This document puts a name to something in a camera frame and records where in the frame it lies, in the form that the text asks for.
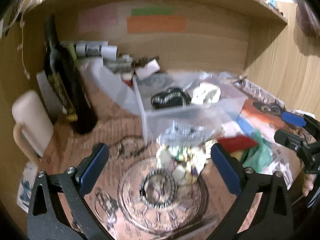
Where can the vintage clock print mat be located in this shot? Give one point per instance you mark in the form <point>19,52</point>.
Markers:
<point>145,190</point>

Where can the green sticky note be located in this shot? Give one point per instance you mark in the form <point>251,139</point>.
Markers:
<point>152,10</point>

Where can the green cloth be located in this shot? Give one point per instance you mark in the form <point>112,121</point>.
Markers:
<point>259,157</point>

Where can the dark wine bottle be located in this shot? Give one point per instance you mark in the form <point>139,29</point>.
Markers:
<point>66,81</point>

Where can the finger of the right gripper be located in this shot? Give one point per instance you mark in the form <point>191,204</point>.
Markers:
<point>307,122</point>
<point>307,153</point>

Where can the pink striped curtain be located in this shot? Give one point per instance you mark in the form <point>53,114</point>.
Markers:
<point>306,19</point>

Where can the white cloth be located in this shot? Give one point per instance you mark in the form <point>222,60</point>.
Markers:
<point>206,93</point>

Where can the yellow sponge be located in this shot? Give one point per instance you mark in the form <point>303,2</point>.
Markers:
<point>239,155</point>

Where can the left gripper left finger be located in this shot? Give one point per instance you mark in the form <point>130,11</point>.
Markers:
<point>46,216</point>

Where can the black cloth with chains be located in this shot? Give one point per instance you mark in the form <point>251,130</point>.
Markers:
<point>172,97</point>

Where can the pink sticky note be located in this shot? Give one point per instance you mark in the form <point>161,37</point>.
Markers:
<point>98,18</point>

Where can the small white box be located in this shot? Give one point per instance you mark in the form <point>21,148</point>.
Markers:
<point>150,68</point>

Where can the cream ceramic mug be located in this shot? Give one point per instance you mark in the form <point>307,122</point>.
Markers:
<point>33,129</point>

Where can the red cloth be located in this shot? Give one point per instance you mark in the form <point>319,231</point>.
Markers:
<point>237,143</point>

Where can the orange sticky note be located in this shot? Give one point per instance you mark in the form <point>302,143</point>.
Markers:
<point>156,23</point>

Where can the stack of newspapers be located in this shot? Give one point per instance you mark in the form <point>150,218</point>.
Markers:
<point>101,49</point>

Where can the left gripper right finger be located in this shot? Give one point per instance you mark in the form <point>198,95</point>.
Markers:
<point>273,218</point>

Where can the clear plastic storage bin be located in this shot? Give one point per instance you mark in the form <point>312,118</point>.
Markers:
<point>155,121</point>

